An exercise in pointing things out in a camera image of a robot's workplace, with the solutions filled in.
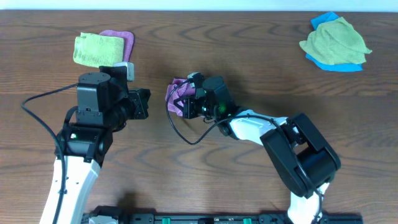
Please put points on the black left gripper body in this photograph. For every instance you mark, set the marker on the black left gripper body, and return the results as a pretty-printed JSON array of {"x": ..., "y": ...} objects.
[{"x": 135, "y": 110}]

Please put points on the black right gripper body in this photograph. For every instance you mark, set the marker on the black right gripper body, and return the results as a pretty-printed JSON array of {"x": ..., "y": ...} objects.
[{"x": 194, "y": 107}]

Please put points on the purple microfiber cloth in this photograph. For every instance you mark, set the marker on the purple microfiber cloth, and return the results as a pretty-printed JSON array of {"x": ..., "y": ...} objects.
[{"x": 183, "y": 90}]

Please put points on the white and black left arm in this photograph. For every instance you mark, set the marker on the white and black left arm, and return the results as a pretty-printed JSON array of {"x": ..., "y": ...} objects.
[{"x": 105, "y": 103}]

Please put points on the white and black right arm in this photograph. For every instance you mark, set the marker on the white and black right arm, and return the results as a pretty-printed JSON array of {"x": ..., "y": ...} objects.
[{"x": 303, "y": 159}]

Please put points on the folded purple cloth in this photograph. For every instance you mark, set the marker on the folded purple cloth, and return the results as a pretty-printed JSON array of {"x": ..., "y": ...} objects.
[{"x": 128, "y": 41}]

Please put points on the folded green cloth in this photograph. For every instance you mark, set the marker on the folded green cloth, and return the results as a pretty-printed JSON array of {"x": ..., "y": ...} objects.
[{"x": 94, "y": 50}]

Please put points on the crumpled green cloth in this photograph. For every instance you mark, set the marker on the crumpled green cloth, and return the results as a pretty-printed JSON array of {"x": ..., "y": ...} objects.
[{"x": 336, "y": 42}]

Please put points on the blue cloth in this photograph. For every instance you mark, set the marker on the blue cloth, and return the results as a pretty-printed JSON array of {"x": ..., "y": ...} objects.
[{"x": 348, "y": 67}]

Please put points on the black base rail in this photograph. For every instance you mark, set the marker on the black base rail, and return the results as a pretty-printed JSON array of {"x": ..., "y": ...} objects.
[{"x": 189, "y": 219}]

